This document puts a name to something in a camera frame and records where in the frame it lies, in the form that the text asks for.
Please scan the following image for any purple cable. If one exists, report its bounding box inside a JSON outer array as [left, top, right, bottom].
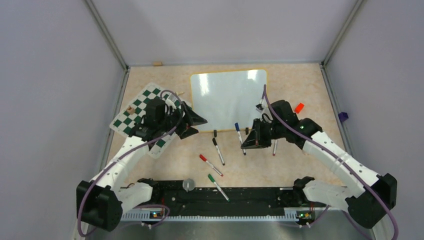
[[261, 84, 400, 240], [76, 89, 186, 238]]

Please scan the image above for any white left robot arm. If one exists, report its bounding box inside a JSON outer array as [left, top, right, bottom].
[[76, 98, 208, 232]]

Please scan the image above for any black capped marker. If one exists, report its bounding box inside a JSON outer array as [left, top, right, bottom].
[[212, 137, 226, 166]]

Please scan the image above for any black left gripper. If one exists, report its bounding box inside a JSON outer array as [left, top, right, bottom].
[[158, 101, 207, 139]]

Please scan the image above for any green white chessboard mat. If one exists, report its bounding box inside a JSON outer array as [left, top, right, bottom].
[[109, 83, 183, 159]]

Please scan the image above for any red capped marker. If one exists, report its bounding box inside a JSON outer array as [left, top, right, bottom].
[[199, 154, 224, 177]]

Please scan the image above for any small wooden chess piece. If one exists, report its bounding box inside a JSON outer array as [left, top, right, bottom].
[[126, 107, 135, 114]]

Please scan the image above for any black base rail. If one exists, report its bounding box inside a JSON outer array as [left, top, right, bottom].
[[139, 178, 325, 220]]

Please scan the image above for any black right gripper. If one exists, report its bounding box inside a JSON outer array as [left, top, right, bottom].
[[242, 117, 286, 149]]

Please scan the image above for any purple plastic piece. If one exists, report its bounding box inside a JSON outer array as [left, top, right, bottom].
[[338, 112, 349, 123]]

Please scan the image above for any green capped marker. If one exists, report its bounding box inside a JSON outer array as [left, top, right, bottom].
[[207, 174, 230, 202]]

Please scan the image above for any yellow framed whiteboard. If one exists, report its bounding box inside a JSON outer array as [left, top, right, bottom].
[[190, 69, 268, 133]]

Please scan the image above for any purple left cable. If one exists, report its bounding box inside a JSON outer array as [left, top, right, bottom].
[[76, 89, 186, 238]]

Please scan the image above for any purple capped marker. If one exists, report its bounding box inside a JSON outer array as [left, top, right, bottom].
[[272, 139, 278, 157]]

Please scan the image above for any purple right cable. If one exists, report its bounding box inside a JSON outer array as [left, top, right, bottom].
[[261, 84, 400, 240]]

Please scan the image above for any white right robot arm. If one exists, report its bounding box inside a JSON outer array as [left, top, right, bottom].
[[241, 99, 398, 229]]

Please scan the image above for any grey round knob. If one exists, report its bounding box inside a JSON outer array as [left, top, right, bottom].
[[182, 178, 196, 192]]

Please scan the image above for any small wooden block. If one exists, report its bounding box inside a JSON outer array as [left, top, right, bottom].
[[152, 61, 163, 67]]

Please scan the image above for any red plastic block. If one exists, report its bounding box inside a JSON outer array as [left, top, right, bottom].
[[294, 103, 305, 114]]

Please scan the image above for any blue capped marker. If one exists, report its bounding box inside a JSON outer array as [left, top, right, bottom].
[[234, 122, 247, 156]]

